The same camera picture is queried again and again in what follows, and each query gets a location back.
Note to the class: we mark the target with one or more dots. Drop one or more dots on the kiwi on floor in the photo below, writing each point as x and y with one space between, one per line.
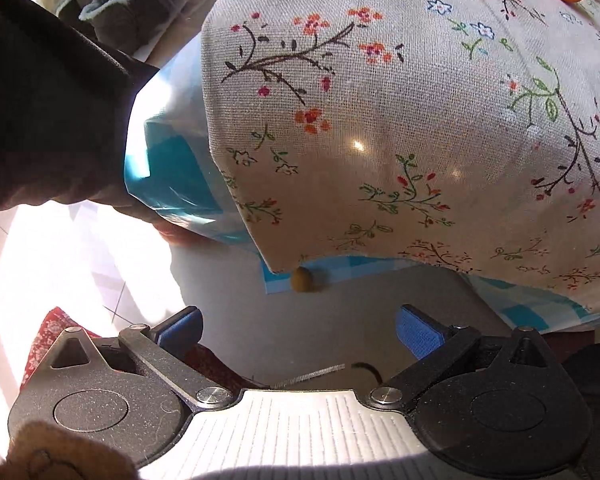
302 280

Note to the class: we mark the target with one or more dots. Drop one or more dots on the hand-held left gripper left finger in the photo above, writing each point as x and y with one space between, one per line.
180 332

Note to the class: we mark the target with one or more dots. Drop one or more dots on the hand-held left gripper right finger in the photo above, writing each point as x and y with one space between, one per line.
415 332

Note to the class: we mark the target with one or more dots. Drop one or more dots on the floral linen tablecloth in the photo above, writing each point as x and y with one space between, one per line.
405 85

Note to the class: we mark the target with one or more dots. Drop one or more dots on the grey fleece-lined boot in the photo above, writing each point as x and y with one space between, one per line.
115 15

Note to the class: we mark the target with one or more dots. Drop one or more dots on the dark garment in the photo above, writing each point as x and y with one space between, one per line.
45 110

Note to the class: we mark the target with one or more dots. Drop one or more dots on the blue checkered table cover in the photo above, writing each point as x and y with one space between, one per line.
180 175

